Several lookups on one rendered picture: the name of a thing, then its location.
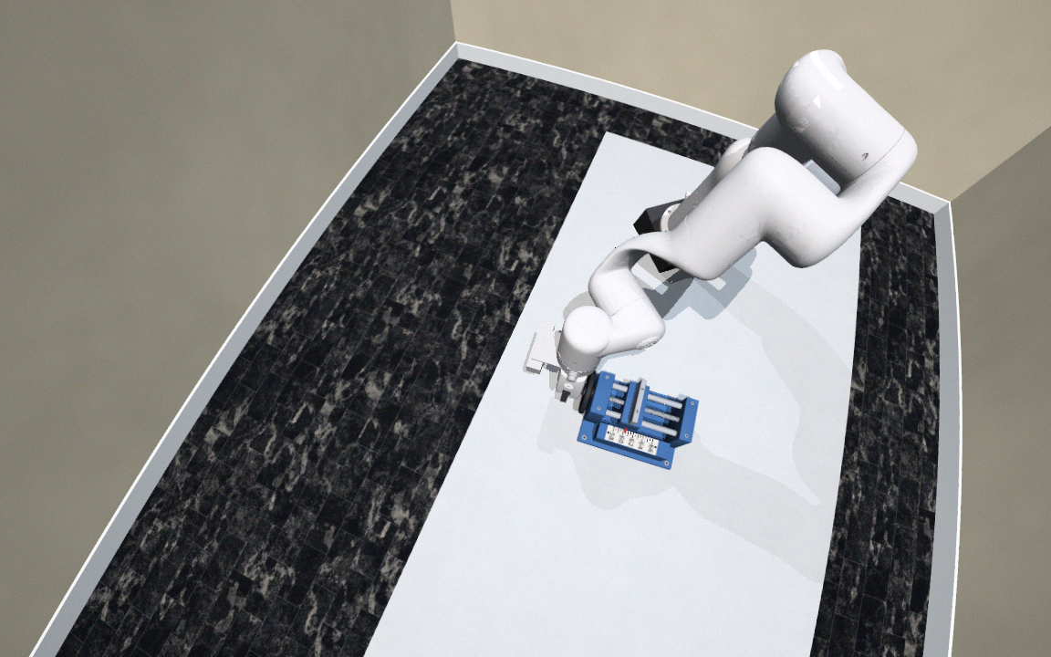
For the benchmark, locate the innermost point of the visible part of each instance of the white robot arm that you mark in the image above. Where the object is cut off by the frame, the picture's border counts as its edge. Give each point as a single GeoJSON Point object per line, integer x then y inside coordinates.
{"type": "Point", "coordinates": [751, 196]}

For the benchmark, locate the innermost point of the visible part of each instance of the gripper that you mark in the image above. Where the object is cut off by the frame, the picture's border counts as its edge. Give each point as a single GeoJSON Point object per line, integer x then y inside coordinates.
{"type": "Point", "coordinates": [572, 388]}

